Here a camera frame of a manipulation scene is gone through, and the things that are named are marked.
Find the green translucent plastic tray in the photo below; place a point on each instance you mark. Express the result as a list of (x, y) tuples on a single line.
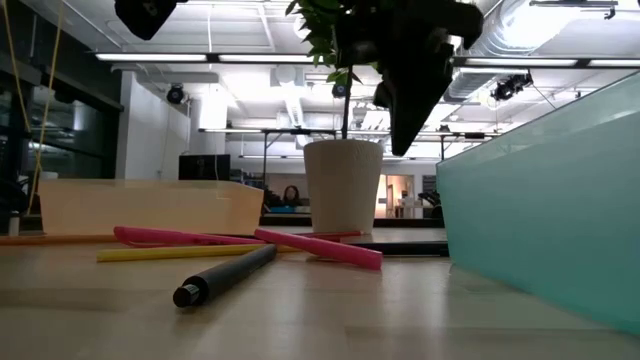
[(550, 200)]

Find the black monitor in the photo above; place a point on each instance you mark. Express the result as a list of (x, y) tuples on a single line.
[(205, 167)]

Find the small white post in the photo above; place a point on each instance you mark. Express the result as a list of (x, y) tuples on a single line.
[(13, 225)]

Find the black background frame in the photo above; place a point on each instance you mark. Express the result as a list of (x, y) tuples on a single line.
[(280, 131)]

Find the ceiling light strip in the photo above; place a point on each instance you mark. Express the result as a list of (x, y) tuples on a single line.
[(520, 62), (150, 57)]

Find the black aluminium table frame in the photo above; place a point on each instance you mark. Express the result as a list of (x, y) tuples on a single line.
[(400, 223)]

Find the pink pen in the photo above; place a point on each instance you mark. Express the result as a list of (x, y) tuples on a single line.
[(325, 250), (165, 235)]

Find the thick black pen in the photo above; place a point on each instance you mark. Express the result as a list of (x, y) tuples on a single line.
[(225, 274)]

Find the green leafy plant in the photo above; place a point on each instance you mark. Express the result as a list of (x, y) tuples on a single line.
[(312, 25)]

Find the silver ventilation duct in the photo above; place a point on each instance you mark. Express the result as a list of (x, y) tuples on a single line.
[(500, 30)]

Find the orange translucent plastic tray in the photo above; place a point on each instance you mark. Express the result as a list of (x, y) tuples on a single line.
[(150, 207)]

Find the black ceiling spotlight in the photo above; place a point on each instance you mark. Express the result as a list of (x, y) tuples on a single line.
[(510, 86), (176, 94), (339, 91)]

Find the yellow pencil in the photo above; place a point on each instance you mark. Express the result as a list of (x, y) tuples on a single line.
[(150, 254)]

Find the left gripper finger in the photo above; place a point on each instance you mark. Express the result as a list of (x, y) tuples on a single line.
[(145, 17)]

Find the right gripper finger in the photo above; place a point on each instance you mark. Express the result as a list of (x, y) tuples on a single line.
[(417, 100)]

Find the person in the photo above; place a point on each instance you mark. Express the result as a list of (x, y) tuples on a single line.
[(291, 196)]

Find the white ribbed plant pot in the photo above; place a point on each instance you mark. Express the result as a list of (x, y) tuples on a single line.
[(343, 185)]

